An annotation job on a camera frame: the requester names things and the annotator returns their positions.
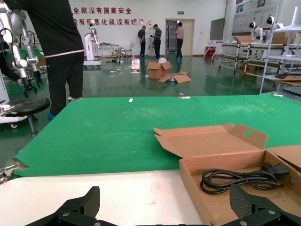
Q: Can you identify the white humanoid robot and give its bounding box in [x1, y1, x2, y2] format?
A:
[248, 21, 265, 44]
[266, 15, 285, 31]

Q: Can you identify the open cardboard carton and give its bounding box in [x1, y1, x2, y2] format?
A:
[145, 60, 172, 80]

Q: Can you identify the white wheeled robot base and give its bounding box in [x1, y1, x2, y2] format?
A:
[0, 103, 24, 129]

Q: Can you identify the cardboard box holding cables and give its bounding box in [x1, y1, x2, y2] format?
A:
[267, 145, 301, 171]

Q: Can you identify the cluttered work table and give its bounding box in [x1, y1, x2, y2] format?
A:
[98, 42, 129, 63]

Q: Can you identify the person in black clothes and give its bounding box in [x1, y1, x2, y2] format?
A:
[4, 0, 85, 121]

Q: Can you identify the dark display screen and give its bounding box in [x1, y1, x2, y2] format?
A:
[209, 17, 226, 40]

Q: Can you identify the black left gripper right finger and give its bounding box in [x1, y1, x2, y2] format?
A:
[210, 184, 301, 226]

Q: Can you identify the green table mat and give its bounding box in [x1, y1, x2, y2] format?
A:
[13, 93, 301, 178]

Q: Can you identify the cardboard box with holed flap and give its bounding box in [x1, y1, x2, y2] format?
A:
[154, 123, 301, 226]

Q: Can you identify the pipe frame rack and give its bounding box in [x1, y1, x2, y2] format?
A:
[219, 40, 301, 76]

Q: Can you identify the pink and white package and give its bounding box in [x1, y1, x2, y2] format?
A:
[131, 58, 142, 73]

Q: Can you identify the wall poster board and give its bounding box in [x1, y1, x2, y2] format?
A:
[232, 0, 283, 36]

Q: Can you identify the black stool with chrome base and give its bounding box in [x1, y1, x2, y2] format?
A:
[9, 97, 51, 140]

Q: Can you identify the man in pink shirt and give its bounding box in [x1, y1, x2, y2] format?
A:
[175, 21, 186, 61]

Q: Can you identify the silver two-armed robot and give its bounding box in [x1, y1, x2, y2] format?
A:
[0, 0, 44, 98]

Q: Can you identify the man in dark grey shirt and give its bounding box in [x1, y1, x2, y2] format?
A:
[137, 25, 148, 58]

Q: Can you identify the flat cardboard sheet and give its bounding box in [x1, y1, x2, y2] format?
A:
[270, 74, 301, 87]

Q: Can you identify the red box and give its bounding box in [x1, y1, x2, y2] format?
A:
[204, 46, 217, 57]

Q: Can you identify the black power cable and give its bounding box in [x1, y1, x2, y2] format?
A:
[200, 160, 290, 195]

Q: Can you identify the flattened cardboard carton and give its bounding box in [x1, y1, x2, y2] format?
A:
[158, 71, 192, 84]

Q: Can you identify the white standing robot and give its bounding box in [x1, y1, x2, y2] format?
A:
[83, 19, 103, 69]

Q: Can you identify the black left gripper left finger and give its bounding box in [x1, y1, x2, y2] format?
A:
[25, 186, 104, 226]

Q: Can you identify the white shelf frame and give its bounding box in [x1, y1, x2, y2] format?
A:
[260, 0, 301, 95]

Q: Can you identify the man in striped shirt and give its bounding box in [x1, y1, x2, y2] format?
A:
[151, 23, 163, 59]

